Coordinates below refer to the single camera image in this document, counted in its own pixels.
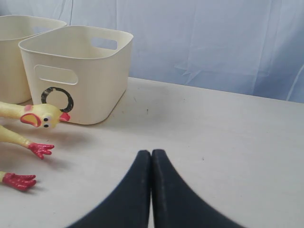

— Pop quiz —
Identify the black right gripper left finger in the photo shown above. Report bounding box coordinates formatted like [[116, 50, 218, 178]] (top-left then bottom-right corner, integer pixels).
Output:
[[70, 150, 152, 228]]

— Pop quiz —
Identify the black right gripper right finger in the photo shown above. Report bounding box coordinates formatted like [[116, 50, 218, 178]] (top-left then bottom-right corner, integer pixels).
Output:
[[152, 149, 242, 228]]

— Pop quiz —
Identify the large yellow rubber chicken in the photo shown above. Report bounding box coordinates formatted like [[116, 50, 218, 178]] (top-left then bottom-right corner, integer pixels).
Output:
[[0, 125, 55, 191]]

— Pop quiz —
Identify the yellow rubber chicken with head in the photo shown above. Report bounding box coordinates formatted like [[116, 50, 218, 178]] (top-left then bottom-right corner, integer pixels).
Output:
[[0, 102, 70, 128]]

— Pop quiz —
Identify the cream bin marked O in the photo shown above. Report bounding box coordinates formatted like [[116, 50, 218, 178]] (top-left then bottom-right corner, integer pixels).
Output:
[[19, 26, 133, 125]]

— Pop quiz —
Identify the cream bin marked X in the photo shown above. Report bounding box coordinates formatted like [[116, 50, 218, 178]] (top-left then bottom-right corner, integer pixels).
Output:
[[0, 15, 67, 104]]

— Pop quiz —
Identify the blue backdrop curtain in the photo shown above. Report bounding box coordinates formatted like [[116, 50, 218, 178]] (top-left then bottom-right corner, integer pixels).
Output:
[[0, 0, 304, 103]]

